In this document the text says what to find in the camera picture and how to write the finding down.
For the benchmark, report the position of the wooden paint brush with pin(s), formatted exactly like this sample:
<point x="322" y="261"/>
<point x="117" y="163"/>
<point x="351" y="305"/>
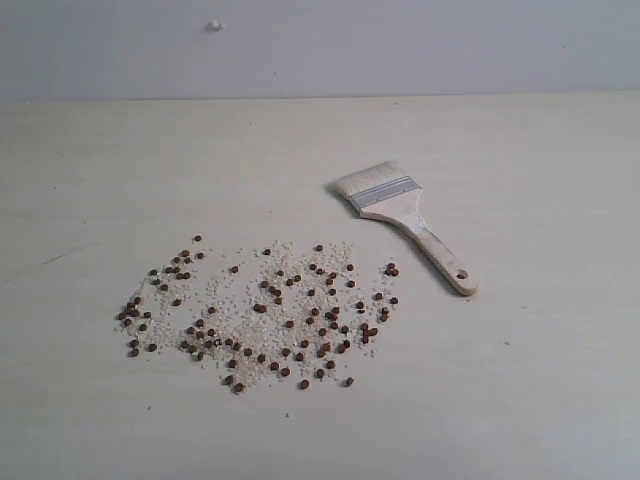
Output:
<point x="386" y="193"/>

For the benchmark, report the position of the pile of pellets and grains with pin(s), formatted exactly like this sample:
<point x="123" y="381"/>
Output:
<point x="272" y="313"/>

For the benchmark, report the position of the white blob on wall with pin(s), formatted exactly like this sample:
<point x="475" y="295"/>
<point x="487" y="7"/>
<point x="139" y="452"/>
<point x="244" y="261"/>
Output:
<point x="214" y="26"/>

